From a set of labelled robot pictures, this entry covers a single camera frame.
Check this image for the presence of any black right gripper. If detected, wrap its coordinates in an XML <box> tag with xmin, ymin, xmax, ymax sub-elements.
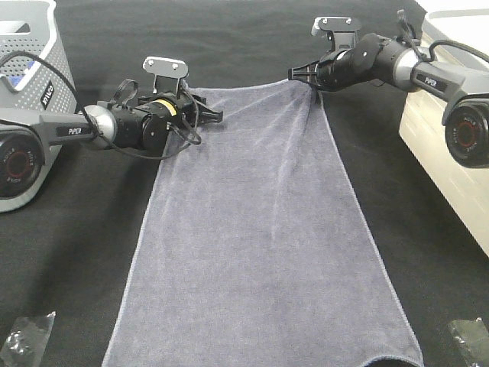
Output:
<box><xmin>288</xmin><ymin>59</ymin><xmax>336</xmax><ymax>92</ymax></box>

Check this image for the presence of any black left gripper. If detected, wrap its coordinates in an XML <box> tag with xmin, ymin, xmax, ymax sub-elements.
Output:
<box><xmin>167</xmin><ymin>93</ymin><xmax>223</xmax><ymax>128</ymax></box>

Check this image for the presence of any grey-blue towel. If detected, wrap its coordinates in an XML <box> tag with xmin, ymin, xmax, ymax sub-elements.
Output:
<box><xmin>103</xmin><ymin>80</ymin><xmax>424</xmax><ymax>366</ymax></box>

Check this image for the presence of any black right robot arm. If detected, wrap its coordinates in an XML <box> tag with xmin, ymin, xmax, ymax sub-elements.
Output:
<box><xmin>288</xmin><ymin>33</ymin><xmax>488</xmax><ymax>168</ymax></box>

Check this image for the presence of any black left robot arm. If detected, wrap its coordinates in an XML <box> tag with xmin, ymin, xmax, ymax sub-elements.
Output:
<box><xmin>1</xmin><ymin>91</ymin><xmax>223</xmax><ymax>212</ymax></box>

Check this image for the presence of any grey perforated laundry basket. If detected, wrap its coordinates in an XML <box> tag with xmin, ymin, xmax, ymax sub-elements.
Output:
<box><xmin>1</xmin><ymin>1</ymin><xmax>76</xmax><ymax>213</ymax></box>

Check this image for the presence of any white plastic storage box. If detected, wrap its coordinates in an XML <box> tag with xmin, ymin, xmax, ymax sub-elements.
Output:
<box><xmin>399</xmin><ymin>5</ymin><xmax>488</xmax><ymax>253</ymax></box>

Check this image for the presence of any blue item in basket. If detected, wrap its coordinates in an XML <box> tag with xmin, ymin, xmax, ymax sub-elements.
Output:
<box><xmin>8</xmin><ymin>76</ymin><xmax>23</xmax><ymax>88</ymax></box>

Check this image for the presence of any black table cloth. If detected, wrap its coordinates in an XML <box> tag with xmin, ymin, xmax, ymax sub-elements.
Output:
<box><xmin>1</xmin><ymin>1</ymin><xmax>488</xmax><ymax>366</ymax></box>

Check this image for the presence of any left clear tape strip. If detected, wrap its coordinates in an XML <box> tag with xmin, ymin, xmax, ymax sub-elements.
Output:
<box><xmin>1</xmin><ymin>311</ymin><xmax>57</xmax><ymax>367</ymax></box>

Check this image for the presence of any clear tape strip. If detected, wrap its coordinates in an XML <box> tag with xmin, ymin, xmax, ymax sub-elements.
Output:
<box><xmin>448</xmin><ymin>317</ymin><xmax>488</xmax><ymax>366</ymax></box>
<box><xmin>1</xmin><ymin>311</ymin><xmax>57</xmax><ymax>367</ymax></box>

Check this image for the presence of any right clear tape strip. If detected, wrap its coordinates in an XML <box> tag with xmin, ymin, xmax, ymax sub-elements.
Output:
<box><xmin>448</xmin><ymin>317</ymin><xmax>488</xmax><ymax>366</ymax></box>

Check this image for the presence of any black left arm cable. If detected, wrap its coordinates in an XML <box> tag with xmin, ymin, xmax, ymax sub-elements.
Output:
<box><xmin>0</xmin><ymin>51</ymin><xmax>202</xmax><ymax>161</ymax></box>

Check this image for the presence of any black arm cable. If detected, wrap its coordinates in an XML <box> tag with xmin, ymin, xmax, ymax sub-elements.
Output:
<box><xmin>397</xmin><ymin>9</ymin><xmax>489</xmax><ymax>64</ymax></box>
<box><xmin>0</xmin><ymin>51</ymin><xmax>202</xmax><ymax>161</ymax></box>

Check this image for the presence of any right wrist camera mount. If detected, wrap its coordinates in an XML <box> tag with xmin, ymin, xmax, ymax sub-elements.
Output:
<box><xmin>310</xmin><ymin>16</ymin><xmax>361</xmax><ymax>52</ymax></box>

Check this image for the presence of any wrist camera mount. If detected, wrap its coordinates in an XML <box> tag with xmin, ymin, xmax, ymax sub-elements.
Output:
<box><xmin>142</xmin><ymin>56</ymin><xmax>189</xmax><ymax>97</ymax></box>
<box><xmin>310</xmin><ymin>16</ymin><xmax>361</xmax><ymax>52</ymax></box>

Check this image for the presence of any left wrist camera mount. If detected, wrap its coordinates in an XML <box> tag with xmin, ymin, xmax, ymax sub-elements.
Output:
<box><xmin>142</xmin><ymin>56</ymin><xmax>189</xmax><ymax>97</ymax></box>

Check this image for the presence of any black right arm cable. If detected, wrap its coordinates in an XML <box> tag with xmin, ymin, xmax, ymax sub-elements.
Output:
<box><xmin>397</xmin><ymin>9</ymin><xmax>489</xmax><ymax>64</ymax></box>

